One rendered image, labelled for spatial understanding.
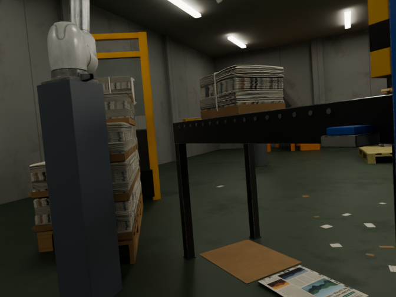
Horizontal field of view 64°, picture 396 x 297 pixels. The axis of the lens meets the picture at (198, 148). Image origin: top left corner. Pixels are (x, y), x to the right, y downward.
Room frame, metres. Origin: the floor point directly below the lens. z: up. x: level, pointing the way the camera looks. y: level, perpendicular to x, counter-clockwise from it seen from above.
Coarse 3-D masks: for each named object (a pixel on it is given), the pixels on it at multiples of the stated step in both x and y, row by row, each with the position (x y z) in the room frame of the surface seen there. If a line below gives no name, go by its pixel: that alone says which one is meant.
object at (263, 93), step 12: (228, 72) 1.53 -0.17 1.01; (240, 72) 1.47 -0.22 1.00; (252, 72) 1.51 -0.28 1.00; (264, 72) 1.54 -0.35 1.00; (276, 72) 1.57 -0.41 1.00; (228, 84) 1.53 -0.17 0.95; (240, 84) 1.48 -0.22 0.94; (252, 84) 1.51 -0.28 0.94; (264, 84) 1.54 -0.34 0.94; (276, 84) 1.58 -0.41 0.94; (228, 96) 1.53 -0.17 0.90; (240, 96) 1.48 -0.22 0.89; (252, 96) 1.51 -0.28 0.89; (264, 96) 1.54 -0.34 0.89; (276, 96) 1.57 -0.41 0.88
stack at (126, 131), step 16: (112, 128) 1.79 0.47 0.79; (128, 128) 2.28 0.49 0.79; (112, 144) 1.79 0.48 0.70; (128, 144) 2.15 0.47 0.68; (128, 160) 1.99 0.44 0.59; (112, 176) 1.79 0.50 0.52; (128, 176) 1.89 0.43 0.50; (128, 192) 1.85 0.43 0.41; (128, 208) 1.81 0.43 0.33; (128, 224) 1.80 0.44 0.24; (128, 240) 1.80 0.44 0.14
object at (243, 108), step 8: (240, 104) 1.47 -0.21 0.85; (248, 104) 1.49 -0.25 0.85; (256, 104) 1.51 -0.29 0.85; (264, 104) 1.53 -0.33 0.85; (272, 104) 1.55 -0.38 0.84; (280, 104) 1.58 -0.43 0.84; (224, 112) 1.57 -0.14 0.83; (232, 112) 1.51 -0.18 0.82; (240, 112) 1.47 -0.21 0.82; (248, 112) 1.49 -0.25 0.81
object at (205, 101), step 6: (204, 78) 1.74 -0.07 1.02; (210, 78) 1.68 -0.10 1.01; (204, 84) 1.74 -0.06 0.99; (210, 84) 1.69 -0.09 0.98; (204, 90) 1.74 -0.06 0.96; (210, 90) 1.68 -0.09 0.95; (204, 96) 1.75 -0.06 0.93; (210, 96) 1.69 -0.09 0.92; (204, 102) 1.75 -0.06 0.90; (210, 102) 1.69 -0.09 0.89; (204, 108) 1.75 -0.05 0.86; (210, 108) 1.70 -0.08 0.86
